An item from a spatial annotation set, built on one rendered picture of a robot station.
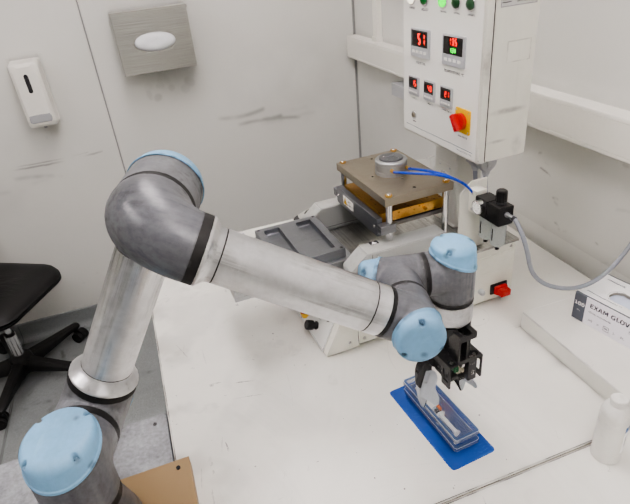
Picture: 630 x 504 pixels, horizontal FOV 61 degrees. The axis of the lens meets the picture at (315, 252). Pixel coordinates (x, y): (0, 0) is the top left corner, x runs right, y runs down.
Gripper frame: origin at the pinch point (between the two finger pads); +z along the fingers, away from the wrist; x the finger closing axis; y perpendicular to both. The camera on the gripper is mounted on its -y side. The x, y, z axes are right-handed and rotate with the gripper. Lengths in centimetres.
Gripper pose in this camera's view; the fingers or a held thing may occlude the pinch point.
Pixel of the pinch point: (440, 391)
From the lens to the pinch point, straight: 112.5
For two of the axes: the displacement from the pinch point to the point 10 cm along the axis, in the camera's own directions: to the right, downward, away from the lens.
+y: 4.1, 4.3, -8.0
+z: 0.9, 8.6, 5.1
